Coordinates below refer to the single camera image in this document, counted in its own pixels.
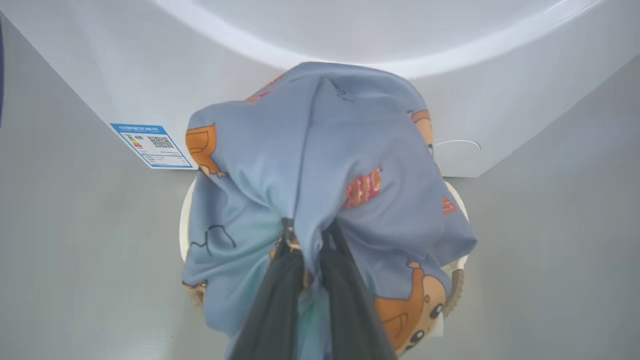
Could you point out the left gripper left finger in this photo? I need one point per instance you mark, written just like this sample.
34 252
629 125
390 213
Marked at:
275 320

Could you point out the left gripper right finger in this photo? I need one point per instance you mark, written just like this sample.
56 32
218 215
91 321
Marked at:
350 320

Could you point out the blue cartoon print garment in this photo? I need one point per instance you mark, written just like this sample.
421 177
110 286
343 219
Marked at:
310 150

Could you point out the white front-load washing machine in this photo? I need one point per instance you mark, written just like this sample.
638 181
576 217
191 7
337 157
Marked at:
125 65

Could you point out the cream perforated laundry basket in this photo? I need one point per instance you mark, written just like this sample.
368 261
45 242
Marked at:
184 225

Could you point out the blue energy label sticker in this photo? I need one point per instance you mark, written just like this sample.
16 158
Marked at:
152 146

